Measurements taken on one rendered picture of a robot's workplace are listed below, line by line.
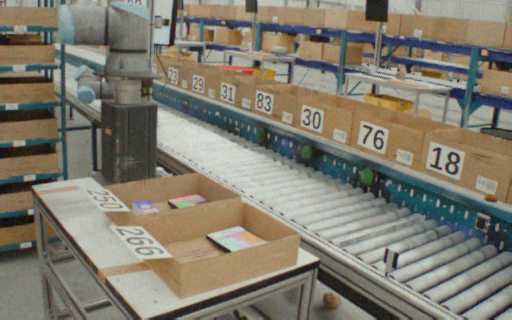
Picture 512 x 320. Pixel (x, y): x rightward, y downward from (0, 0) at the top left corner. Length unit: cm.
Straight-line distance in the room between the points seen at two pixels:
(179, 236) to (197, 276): 30
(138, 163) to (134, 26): 53
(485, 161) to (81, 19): 155
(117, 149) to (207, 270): 80
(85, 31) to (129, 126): 39
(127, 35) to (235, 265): 98
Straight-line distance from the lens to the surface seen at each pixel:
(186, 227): 149
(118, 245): 149
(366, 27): 829
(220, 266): 125
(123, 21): 185
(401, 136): 205
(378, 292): 144
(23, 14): 269
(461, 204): 189
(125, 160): 191
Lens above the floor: 142
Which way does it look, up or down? 16 degrees down
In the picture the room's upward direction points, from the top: 4 degrees clockwise
